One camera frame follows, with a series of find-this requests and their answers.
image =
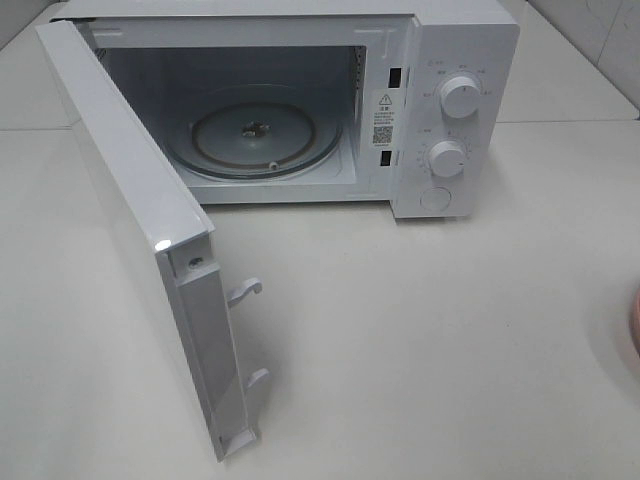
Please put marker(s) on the glass microwave turntable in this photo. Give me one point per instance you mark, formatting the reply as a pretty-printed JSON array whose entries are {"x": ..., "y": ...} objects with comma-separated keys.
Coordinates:
[{"x": 253, "y": 132}]

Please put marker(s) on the round door release button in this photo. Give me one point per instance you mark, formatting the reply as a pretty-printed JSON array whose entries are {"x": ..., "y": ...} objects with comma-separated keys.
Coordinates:
[{"x": 436, "y": 199}]

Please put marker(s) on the white microwave door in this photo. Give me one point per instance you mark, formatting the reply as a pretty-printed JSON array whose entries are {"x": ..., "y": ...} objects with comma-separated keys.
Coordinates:
[{"x": 164, "y": 239}]

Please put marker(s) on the pink plate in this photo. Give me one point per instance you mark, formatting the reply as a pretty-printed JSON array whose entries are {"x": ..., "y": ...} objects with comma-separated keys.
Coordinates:
[{"x": 633, "y": 328}]

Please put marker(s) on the white microwave oven body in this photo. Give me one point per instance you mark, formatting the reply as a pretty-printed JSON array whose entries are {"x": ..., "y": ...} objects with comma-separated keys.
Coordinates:
[{"x": 382, "y": 63}]

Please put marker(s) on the white dial knob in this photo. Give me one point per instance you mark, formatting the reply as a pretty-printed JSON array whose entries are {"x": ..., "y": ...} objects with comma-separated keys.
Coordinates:
[
  {"x": 460, "y": 95},
  {"x": 447, "y": 158}
]

